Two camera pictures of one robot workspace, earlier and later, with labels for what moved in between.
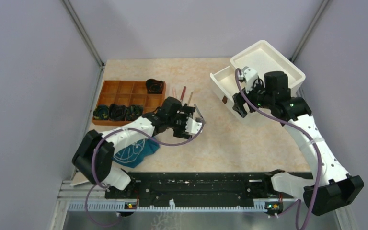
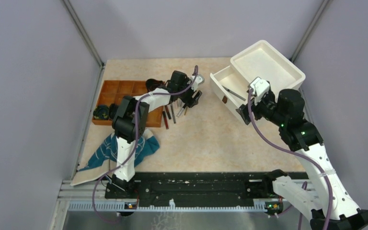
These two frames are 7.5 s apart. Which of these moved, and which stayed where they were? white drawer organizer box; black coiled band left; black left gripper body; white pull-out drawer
Moved: black left gripper body
Stayed: black coiled band left; white pull-out drawer; white drawer organizer box
